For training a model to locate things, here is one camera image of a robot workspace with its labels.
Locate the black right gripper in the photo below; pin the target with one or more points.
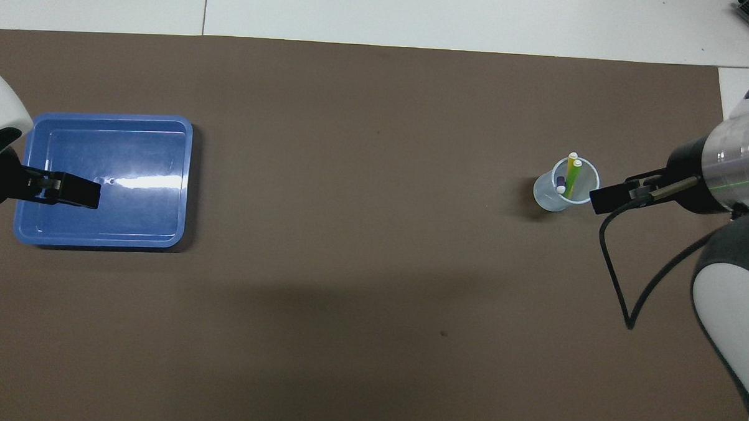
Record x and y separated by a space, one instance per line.
687 181

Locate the green marker pen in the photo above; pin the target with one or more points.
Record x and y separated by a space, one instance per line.
574 177

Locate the yellow marker pen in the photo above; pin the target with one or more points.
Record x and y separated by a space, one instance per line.
571 164

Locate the purple marker pen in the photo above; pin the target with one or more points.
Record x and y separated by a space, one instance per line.
560 184

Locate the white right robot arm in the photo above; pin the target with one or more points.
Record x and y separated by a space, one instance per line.
733 298

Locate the blue plastic tray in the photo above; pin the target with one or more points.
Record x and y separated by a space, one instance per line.
131 221

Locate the translucent plastic cup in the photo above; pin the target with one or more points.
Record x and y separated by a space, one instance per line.
546 198

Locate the brown table mat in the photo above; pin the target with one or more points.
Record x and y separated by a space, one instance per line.
371 297

